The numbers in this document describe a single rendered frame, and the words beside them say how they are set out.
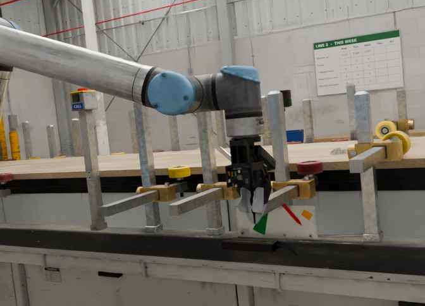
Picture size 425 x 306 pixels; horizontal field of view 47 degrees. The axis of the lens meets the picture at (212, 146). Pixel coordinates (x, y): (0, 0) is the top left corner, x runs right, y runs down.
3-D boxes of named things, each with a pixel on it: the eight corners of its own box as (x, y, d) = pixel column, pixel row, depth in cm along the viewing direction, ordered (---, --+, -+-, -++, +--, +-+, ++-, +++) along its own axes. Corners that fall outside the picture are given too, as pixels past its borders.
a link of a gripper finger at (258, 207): (246, 227, 116) (243, 189, 116) (257, 222, 121) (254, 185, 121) (258, 228, 115) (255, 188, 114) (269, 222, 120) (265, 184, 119)
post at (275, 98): (293, 251, 147) (277, 90, 143) (281, 251, 148) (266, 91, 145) (296, 248, 150) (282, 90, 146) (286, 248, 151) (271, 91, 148)
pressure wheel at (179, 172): (195, 196, 180) (191, 165, 179) (174, 199, 178) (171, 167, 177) (189, 193, 188) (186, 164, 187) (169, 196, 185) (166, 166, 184)
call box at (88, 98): (85, 111, 179) (83, 90, 178) (71, 113, 182) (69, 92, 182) (98, 110, 185) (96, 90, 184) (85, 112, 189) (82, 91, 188)
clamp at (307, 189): (310, 198, 141) (308, 181, 141) (267, 198, 148) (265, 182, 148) (317, 195, 146) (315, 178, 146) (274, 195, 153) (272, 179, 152)
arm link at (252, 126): (235, 118, 124) (271, 115, 119) (237, 138, 124) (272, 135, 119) (218, 120, 116) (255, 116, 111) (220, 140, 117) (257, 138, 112)
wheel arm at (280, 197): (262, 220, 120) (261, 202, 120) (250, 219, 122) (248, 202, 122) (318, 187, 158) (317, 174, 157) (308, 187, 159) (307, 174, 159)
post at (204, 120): (220, 255, 159) (205, 107, 156) (210, 255, 161) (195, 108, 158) (225, 252, 162) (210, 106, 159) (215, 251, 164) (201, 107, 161)
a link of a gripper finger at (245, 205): (234, 227, 118) (231, 189, 117) (246, 222, 123) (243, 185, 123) (246, 227, 116) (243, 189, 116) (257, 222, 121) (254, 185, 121)
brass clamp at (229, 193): (232, 200, 153) (231, 184, 153) (195, 200, 160) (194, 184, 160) (241, 196, 159) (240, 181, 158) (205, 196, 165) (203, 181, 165)
